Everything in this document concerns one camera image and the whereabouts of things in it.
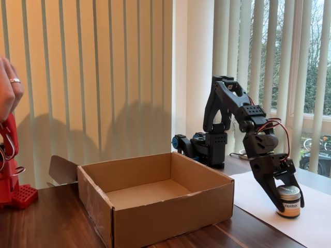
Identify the white paper sheet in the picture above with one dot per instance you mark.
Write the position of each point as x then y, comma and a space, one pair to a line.
253, 201

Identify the red leader robot arm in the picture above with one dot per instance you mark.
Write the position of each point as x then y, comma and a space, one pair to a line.
7, 180

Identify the dark car outside window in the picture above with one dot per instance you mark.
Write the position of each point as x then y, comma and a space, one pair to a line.
305, 160

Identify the white jar with silver lid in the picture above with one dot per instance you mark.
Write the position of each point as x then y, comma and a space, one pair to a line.
291, 206

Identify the person's hand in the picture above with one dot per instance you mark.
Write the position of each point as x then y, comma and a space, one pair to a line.
7, 93

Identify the bicycle outside window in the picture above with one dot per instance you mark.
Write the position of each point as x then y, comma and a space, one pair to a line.
307, 143

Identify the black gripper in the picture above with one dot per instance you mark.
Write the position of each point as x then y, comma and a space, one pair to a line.
266, 166

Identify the open cardboard box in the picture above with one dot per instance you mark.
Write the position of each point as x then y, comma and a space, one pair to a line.
168, 219

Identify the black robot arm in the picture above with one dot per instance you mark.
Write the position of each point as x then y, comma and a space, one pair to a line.
227, 98

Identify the white vertical blinds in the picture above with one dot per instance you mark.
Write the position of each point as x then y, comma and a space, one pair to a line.
219, 51
85, 77

